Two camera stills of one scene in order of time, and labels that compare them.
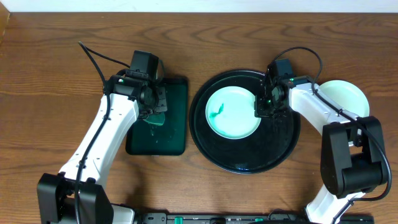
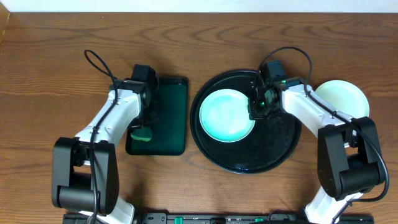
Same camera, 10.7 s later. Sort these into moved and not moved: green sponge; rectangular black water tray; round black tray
Moved: green sponge
Not moved: round black tray; rectangular black water tray
